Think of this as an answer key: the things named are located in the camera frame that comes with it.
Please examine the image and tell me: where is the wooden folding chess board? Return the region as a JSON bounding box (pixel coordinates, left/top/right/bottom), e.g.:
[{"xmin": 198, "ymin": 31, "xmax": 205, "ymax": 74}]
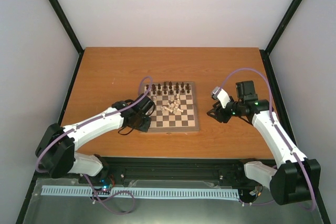
[{"xmin": 139, "ymin": 81, "xmax": 200, "ymax": 133}]

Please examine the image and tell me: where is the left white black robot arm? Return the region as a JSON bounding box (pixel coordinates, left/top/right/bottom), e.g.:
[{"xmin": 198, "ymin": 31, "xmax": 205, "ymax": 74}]
[{"xmin": 35, "ymin": 94, "xmax": 156, "ymax": 184}]

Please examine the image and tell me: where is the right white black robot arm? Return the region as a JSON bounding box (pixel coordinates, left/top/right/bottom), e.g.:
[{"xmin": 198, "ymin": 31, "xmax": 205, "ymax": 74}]
[{"xmin": 207, "ymin": 81, "xmax": 321, "ymax": 205}]

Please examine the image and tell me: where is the dark chess pieces row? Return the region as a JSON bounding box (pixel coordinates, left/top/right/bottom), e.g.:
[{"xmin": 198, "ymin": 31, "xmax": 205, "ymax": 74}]
[{"xmin": 142, "ymin": 82, "xmax": 193, "ymax": 95}]

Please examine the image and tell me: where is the pile of white chess pieces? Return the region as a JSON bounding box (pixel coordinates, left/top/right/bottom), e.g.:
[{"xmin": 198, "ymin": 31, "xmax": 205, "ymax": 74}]
[{"xmin": 161, "ymin": 94, "xmax": 184, "ymax": 114}]

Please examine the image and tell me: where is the left controller circuit board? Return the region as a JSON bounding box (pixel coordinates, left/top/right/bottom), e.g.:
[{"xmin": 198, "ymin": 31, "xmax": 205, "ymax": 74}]
[{"xmin": 92, "ymin": 175, "xmax": 115, "ymax": 196}]

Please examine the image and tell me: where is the right controller wiring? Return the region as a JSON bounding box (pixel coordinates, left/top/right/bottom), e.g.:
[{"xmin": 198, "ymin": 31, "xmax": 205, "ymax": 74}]
[{"xmin": 248, "ymin": 184, "xmax": 265, "ymax": 198}]

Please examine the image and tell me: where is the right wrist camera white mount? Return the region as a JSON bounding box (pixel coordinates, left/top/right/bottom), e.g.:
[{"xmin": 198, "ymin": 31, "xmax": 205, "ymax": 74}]
[{"xmin": 212, "ymin": 87, "xmax": 231, "ymax": 109}]

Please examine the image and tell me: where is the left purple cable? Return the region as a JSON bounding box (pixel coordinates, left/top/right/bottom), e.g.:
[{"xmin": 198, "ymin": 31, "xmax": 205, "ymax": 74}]
[{"xmin": 35, "ymin": 76, "xmax": 153, "ymax": 174}]

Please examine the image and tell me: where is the purple cable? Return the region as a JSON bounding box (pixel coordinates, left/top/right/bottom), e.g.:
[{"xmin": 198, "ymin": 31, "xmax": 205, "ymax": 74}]
[
  {"xmin": 35, "ymin": 76, "xmax": 153, "ymax": 174},
  {"xmin": 217, "ymin": 67, "xmax": 317, "ymax": 211}
]

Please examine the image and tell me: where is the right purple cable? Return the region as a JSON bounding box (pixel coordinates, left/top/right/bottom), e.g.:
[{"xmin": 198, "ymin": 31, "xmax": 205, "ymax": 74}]
[{"xmin": 217, "ymin": 67, "xmax": 317, "ymax": 211}]

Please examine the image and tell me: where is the black aluminium frame rail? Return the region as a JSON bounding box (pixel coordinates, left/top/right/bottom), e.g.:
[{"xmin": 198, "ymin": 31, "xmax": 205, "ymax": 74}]
[{"xmin": 34, "ymin": 157, "xmax": 314, "ymax": 187}]

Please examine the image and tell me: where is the light blue cable duct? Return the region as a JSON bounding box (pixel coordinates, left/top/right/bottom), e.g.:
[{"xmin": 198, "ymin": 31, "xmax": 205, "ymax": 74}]
[{"xmin": 40, "ymin": 185, "xmax": 239, "ymax": 201}]

